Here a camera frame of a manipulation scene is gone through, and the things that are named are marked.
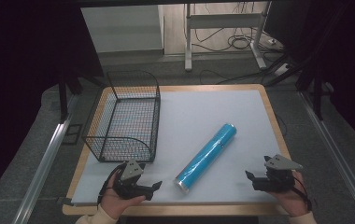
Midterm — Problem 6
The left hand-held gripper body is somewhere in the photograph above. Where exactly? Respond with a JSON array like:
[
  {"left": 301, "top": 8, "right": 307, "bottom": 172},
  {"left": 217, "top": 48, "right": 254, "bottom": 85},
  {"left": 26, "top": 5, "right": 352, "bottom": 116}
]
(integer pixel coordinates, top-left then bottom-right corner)
[{"left": 112, "top": 159, "right": 150, "bottom": 202}]

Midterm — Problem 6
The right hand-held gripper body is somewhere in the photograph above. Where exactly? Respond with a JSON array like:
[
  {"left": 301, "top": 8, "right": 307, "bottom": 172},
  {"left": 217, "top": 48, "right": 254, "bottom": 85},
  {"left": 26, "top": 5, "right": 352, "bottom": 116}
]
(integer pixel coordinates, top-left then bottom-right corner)
[{"left": 252, "top": 154, "right": 304, "bottom": 193}]

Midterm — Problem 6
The person's left hand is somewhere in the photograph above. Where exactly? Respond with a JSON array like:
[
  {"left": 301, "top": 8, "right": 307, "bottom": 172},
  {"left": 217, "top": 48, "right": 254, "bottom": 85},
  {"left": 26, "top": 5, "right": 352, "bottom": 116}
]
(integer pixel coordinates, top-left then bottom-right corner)
[{"left": 100, "top": 172, "right": 147, "bottom": 220}]

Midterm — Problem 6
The person's right hand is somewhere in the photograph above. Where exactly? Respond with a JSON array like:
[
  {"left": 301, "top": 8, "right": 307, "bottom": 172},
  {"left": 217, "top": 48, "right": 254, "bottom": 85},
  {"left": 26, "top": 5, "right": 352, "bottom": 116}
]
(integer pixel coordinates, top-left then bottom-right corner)
[{"left": 266, "top": 172, "right": 312, "bottom": 218}]

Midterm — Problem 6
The blue cylindrical tube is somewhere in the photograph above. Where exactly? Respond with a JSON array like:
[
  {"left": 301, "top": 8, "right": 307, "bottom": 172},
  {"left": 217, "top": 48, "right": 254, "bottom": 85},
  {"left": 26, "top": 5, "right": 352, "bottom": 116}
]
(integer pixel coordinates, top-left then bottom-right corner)
[{"left": 174, "top": 122, "right": 238, "bottom": 195}]

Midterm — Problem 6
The black metal stand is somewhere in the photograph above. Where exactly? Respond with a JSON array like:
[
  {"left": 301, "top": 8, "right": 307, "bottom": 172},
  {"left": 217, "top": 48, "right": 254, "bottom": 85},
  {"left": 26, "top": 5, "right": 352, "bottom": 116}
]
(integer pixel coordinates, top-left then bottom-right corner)
[
  {"left": 296, "top": 62, "right": 327, "bottom": 121},
  {"left": 56, "top": 70, "right": 106, "bottom": 123}
]

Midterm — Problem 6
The white table mat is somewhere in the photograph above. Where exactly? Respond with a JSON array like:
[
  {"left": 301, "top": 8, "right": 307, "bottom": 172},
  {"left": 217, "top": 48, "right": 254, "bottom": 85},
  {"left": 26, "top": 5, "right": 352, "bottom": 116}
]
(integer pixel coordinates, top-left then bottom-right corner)
[{"left": 71, "top": 89, "right": 284, "bottom": 206}]

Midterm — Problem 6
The white power strip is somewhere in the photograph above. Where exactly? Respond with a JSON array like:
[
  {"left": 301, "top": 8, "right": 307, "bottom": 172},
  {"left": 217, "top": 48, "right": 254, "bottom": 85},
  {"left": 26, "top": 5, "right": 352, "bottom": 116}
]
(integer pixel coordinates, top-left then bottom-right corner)
[
  {"left": 266, "top": 36, "right": 285, "bottom": 51},
  {"left": 273, "top": 63, "right": 292, "bottom": 77}
]

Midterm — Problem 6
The dark curtain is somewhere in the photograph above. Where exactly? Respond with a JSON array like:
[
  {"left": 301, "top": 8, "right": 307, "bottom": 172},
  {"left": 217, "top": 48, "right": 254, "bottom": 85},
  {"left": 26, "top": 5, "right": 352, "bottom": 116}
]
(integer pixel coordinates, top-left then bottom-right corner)
[
  {"left": 0, "top": 0, "right": 106, "bottom": 210},
  {"left": 286, "top": 0, "right": 355, "bottom": 154}
]

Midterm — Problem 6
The white panel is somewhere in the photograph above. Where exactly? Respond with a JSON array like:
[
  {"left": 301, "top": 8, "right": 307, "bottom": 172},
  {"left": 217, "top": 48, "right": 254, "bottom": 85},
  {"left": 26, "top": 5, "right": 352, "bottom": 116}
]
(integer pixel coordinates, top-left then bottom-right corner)
[{"left": 80, "top": 5, "right": 164, "bottom": 53}]

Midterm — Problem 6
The white metal stand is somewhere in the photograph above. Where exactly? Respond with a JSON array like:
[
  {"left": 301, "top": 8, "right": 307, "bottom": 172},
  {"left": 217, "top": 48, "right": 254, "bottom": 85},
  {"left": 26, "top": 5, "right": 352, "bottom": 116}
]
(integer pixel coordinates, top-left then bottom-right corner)
[{"left": 183, "top": 2, "right": 272, "bottom": 72}]

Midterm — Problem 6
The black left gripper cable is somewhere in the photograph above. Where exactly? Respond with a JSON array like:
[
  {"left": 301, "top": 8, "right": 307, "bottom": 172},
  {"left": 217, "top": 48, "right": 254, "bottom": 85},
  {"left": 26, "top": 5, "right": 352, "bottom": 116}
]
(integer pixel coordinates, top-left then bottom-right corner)
[{"left": 96, "top": 163, "right": 127, "bottom": 207}]

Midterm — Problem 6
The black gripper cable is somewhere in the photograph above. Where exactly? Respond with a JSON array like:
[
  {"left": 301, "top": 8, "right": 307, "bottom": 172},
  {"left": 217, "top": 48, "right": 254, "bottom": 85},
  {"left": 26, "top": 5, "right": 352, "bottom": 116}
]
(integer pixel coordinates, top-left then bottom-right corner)
[
  {"left": 96, "top": 163, "right": 127, "bottom": 207},
  {"left": 291, "top": 173, "right": 313, "bottom": 212}
]

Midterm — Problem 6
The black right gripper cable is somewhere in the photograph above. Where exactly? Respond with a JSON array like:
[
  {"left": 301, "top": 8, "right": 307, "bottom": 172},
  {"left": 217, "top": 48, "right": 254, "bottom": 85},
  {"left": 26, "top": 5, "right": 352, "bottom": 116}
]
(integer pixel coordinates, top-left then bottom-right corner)
[{"left": 291, "top": 173, "right": 313, "bottom": 212}]

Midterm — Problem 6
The black wire basket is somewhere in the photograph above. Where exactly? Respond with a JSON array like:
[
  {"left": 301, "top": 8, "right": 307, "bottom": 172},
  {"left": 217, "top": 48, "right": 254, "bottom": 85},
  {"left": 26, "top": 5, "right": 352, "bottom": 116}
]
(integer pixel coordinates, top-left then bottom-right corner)
[{"left": 82, "top": 70, "right": 162, "bottom": 163}]

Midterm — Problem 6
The aluminium rail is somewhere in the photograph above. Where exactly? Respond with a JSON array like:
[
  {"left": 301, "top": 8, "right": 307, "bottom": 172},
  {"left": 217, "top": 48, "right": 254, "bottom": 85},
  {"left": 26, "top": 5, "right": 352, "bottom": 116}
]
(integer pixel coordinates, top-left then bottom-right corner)
[
  {"left": 299, "top": 91, "right": 355, "bottom": 224},
  {"left": 11, "top": 115, "right": 75, "bottom": 224}
]

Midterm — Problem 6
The black floor frame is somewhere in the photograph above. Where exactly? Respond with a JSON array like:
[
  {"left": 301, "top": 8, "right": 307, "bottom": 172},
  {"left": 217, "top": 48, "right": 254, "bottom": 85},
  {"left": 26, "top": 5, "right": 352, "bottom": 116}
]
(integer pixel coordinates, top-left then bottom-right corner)
[{"left": 62, "top": 123, "right": 83, "bottom": 146}]

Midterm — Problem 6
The black floor cable bundle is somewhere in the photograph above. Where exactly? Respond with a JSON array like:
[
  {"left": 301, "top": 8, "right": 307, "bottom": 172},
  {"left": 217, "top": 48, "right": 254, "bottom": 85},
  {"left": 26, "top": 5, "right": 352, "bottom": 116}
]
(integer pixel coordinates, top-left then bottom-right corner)
[{"left": 193, "top": 27, "right": 263, "bottom": 53}]

